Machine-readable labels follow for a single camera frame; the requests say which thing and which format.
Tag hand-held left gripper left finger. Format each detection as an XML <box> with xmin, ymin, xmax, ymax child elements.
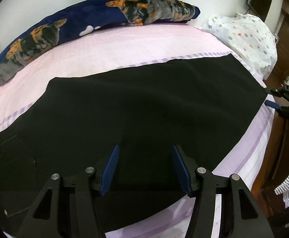
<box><xmin>17</xmin><ymin>144</ymin><xmax>121</xmax><ymax>238</ymax></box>

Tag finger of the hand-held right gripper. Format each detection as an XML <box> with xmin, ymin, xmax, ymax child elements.
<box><xmin>264</xmin><ymin>100</ymin><xmax>289</xmax><ymax>120</ymax></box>
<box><xmin>264</xmin><ymin>87</ymin><xmax>287</xmax><ymax>99</ymax></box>

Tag pink checked bed sheet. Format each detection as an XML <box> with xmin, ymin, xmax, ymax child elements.
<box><xmin>0</xmin><ymin>22</ymin><xmax>275</xmax><ymax>238</ymax></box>

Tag black pants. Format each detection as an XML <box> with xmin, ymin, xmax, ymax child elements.
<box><xmin>0</xmin><ymin>55</ymin><xmax>270</xmax><ymax>233</ymax></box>

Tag white dotted pillow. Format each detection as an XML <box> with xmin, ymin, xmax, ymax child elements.
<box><xmin>201</xmin><ymin>14</ymin><xmax>277</xmax><ymax>81</ymax></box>

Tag blue cat print blanket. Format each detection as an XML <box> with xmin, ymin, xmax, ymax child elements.
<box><xmin>0</xmin><ymin>0</ymin><xmax>201</xmax><ymax>105</ymax></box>

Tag dark framed wall panel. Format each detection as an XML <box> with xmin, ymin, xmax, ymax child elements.
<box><xmin>246</xmin><ymin>0</ymin><xmax>273</xmax><ymax>23</ymax></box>

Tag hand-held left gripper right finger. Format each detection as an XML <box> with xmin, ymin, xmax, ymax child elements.
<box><xmin>172</xmin><ymin>144</ymin><xmax>275</xmax><ymax>238</ymax></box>

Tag brown wooden door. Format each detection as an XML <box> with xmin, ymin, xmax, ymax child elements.
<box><xmin>266</xmin><ymin>0</ymin><xmax>289</xmax><ymax>86</ymax></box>

